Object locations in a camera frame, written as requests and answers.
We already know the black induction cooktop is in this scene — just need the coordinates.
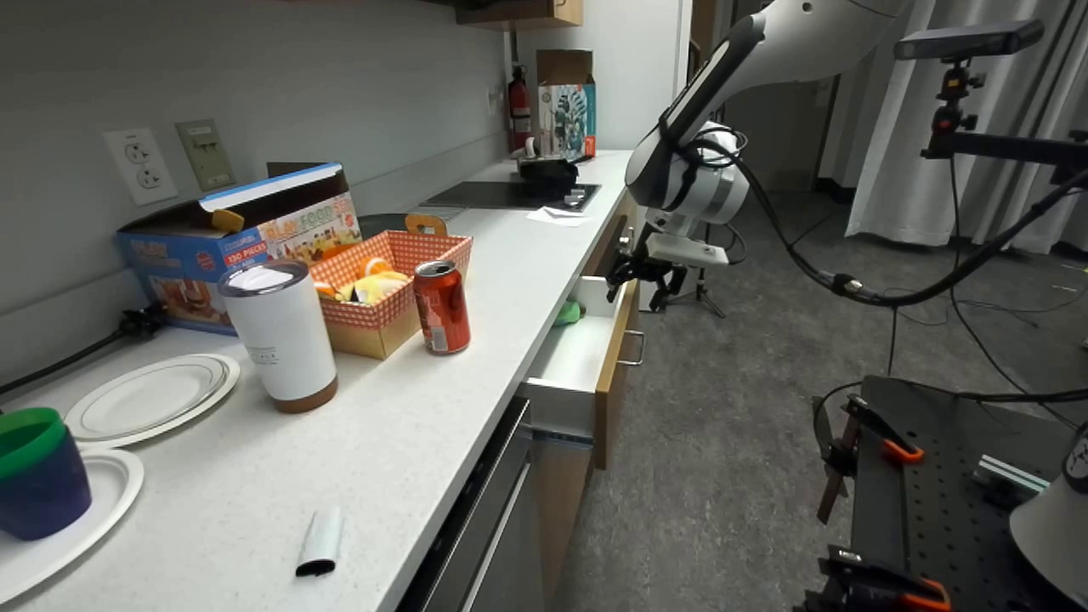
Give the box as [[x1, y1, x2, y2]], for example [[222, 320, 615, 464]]
[[425, 179, 598, 212]]

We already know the tall cardboard box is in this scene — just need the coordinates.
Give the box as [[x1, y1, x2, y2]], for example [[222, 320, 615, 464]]
[[537, 51, 596, 160]]

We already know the black pot on cooktop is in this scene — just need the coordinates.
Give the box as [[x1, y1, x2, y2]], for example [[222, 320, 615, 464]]
[[517, 160, 577, 195]]

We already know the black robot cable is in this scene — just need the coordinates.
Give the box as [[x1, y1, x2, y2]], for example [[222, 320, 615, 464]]
[[701, 123, 1088, 404]]

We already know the white plate under cup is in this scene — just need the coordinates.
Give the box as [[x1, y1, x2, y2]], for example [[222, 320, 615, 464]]
[[0, 448, 145, 607]]

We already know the white empty plate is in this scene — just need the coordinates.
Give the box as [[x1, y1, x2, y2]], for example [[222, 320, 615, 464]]
[[68, 353, 241, 448]]

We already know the white tumbler with lid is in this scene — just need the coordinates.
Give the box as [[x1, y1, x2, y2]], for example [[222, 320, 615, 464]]
[[217, 263, 335, 416]]

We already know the small white marker tube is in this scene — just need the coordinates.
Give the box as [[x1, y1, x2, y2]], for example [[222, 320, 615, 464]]
[[297, 508, 342, 578]]

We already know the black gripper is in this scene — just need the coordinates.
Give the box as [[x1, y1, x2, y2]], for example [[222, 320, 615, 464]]
[[604, 225, 727, 312]]

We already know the black camera on stand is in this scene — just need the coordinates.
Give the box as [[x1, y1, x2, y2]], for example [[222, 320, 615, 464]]
[[893, 17, 1088, 190]]

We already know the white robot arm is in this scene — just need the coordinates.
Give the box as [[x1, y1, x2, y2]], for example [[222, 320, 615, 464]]
[[608, 0, 911, 295]]

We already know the white curtain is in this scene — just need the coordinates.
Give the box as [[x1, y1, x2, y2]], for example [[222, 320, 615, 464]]
[[844, 0, 1088, 257]]

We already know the orange checkered cardboard tray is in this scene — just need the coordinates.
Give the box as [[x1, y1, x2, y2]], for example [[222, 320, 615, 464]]
[[313, 232, 472, 356]]

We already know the yellow toy in tray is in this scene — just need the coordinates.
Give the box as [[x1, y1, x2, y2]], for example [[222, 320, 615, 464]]
[[335, 260, 409, 308]]

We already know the wooden top drawer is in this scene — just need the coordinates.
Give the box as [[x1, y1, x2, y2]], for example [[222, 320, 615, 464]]
[[519, 275, 639, 468]]

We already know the beige wall switch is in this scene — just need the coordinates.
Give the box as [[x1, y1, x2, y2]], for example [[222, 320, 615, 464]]
[[177, 119, 236, 190]]

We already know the black perforated table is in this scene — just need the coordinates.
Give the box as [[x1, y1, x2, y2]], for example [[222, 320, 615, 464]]
[[794, 379, 1088, 612]]

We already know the green soft object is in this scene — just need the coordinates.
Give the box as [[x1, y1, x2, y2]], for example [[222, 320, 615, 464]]
[[555, 300, 584, 328]]

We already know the white wall outlet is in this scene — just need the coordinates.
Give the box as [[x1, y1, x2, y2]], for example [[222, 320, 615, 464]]
[[106, 126, 177, 204]]

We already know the blue colourful cardboard box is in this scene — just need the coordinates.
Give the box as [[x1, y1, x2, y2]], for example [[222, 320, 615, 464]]
[[114, 164, 359, 335]]

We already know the stainless dishwasher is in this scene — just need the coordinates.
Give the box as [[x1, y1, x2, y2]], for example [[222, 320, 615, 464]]
[[395, 398, 543, 612]]

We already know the orange handled clamp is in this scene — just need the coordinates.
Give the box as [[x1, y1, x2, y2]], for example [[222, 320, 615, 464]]
[[815, 547, 953, 612], [814, 394, 924, 523]]

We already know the green and blue cup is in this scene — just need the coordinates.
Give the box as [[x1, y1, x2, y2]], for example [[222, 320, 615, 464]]
[[0, 408, 91, 541]]

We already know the red soda can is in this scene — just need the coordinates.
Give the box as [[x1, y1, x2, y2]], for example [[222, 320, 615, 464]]
[[414, 260, 470, 356]]

